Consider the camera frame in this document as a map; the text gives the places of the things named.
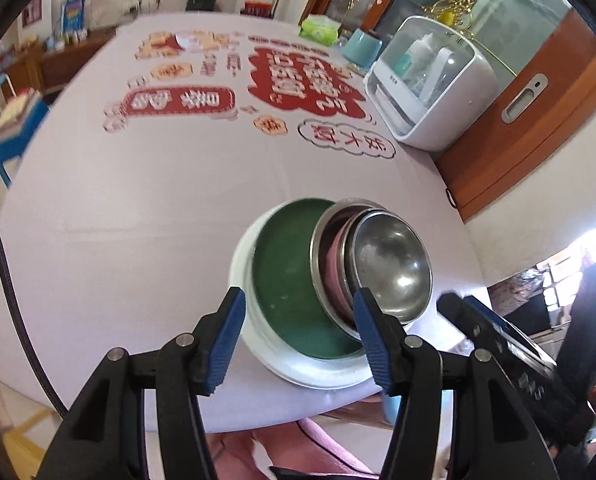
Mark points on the wooden television cabinet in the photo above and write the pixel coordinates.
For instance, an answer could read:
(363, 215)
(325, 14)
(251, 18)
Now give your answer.
(62, 57)

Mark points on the gold ornament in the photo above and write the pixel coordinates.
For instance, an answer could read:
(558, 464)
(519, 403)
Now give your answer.
(455, 5)

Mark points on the wide steel bowl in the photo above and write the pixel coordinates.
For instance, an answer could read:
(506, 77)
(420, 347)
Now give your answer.
(318, 260)

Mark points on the light blue plastic stool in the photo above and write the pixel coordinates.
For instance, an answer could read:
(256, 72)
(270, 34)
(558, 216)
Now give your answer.
(390, 410)

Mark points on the teal canister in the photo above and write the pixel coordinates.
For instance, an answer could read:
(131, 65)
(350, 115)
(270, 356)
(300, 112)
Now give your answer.
(362, 49)

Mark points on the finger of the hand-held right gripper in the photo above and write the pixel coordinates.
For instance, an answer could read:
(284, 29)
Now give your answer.
(483, 322)

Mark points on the box of red jars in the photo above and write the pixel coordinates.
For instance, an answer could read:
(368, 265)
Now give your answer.
(256, 9)

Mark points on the green tissue pack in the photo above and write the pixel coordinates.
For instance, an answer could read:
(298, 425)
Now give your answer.
(319, 30)

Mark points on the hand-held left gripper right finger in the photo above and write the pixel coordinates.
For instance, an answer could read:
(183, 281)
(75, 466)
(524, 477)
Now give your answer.
(373, 345)

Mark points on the small steel bowl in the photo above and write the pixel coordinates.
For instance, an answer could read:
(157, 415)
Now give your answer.
(388, 265)

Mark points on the white bottle sterilizer cabinet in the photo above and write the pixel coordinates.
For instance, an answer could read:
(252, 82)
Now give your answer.
(438, 90)

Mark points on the pink clothing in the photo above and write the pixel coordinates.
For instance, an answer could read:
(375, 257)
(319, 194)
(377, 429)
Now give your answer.
(298, 450)

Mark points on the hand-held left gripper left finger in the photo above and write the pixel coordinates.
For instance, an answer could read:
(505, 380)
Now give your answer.
(225, 342)

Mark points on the glass display cabinet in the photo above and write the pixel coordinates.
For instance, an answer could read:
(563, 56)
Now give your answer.
(503, 5)

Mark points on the stack of books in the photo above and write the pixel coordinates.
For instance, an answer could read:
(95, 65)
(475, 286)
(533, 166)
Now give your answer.
(15, 110)

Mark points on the pink bowl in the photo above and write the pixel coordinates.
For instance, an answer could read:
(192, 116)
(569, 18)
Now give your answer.
(338, 275)

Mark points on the patterned white ceramic plate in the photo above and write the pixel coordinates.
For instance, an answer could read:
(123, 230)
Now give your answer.
(240, 280)

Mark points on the colourful standing poster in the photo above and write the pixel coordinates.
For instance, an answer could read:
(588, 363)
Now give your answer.
(73, 15)

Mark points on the wooden door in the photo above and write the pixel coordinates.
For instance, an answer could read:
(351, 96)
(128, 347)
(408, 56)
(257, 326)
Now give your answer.
(543, 150)

